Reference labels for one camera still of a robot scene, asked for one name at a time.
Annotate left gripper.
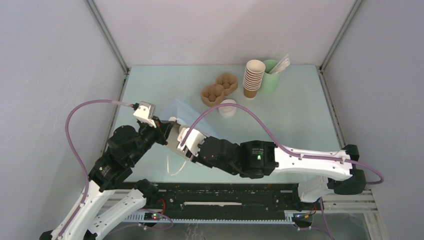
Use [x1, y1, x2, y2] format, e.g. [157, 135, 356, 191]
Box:
[129, 114, 176, 164]

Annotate white paper bag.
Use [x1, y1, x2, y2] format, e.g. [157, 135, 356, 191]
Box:
[159, 98, 201, 176]

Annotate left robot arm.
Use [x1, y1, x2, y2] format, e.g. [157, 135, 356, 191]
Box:
[39, 118, 175, 240]

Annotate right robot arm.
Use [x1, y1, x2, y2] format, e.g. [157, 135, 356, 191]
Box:
[187, 136, 366, 209]

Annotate stack of paper cups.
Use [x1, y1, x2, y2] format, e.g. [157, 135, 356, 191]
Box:
[243, 59, 266, 99]

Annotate green holder cup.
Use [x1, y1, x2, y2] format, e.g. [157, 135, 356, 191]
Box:
[258, 59, 281, 95]

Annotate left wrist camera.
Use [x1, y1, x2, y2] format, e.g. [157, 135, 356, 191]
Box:
[132, 101, 157, 128]

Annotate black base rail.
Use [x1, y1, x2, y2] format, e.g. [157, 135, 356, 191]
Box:
[86, 181, 379, 226]

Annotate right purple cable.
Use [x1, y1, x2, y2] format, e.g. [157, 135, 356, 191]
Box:
[180, 102, 385, 240]

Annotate purple cable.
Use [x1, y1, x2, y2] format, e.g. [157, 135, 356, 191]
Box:
[56, 99, 135, 240]
[180, 102, 385, 240]

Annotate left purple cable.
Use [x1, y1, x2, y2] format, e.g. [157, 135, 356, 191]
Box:
[56, 99, 135, 240]

